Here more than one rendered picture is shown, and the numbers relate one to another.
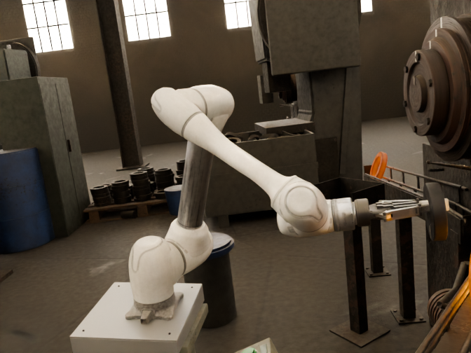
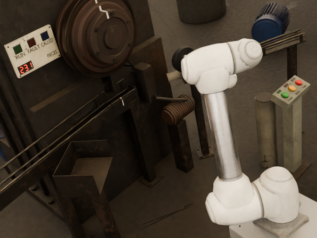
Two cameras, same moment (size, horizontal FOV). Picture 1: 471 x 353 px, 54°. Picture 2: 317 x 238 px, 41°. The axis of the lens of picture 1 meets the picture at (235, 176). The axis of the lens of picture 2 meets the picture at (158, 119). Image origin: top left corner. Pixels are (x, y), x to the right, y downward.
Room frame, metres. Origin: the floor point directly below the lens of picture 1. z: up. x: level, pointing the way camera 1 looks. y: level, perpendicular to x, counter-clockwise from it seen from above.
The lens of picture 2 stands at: (2.80, 1.05, 1.96)
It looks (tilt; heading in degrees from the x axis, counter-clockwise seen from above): 34 degrees down; 229
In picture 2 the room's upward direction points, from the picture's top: 13 degrees counter-clockwise
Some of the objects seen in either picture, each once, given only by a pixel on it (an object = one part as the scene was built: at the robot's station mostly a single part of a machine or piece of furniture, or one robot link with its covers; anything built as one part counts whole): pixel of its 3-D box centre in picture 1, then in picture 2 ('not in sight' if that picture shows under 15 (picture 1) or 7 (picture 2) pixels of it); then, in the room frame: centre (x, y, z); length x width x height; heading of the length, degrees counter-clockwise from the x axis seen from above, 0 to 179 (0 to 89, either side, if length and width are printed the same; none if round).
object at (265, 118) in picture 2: not in sight; (266, 131); (0.91, -0.14, 0.26); 0.12 x 0.12 x 0.52
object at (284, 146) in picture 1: (256, 171); not in sight; (4.30, -0.20, 0.39); 1.03 x 0.83 x 0.79; 91
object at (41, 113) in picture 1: (47, 155); not in sight; (4.55, 1.84, 0.75); 0.70 x 0.48 x 1.50; 177
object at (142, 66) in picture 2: not in sight; (145, 82); (1.28, -0.75, 0.68); 0.11 x 0.08 x 0.24; 87
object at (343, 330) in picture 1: (350, 259); (100, 208); (2.01, -0.49, 0.36); 0.26 x 0.20 x 0.72; 32
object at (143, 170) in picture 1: (145, 188); not in sight; (5.01, 1.01, 0.22); 1.20 x 0.81 x 0.44; 92
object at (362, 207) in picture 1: (372, 211); not in sight; (1.19, -0.36, 0.83); 0.09 x 0.08 x 0.07; 77
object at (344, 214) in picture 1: (344, 214); not in sight; (1.21, -0.29, 0.83); 0.09 x 0.06 x 0.09; 167
